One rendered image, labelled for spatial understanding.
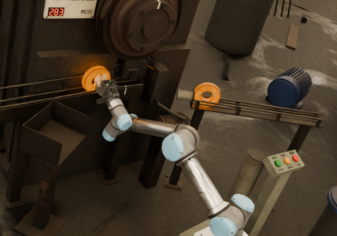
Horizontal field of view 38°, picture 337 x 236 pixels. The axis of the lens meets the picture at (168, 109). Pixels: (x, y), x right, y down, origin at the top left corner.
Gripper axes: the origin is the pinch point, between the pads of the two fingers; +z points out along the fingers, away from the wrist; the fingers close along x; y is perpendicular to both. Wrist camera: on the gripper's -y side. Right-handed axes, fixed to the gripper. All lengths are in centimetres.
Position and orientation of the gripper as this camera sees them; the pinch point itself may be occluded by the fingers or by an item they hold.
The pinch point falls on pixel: (97, 76)
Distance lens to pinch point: 260.3
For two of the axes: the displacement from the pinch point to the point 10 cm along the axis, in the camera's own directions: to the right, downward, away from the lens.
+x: -8.0, 1.3, -5.9
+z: -4.6, -7.6, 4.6
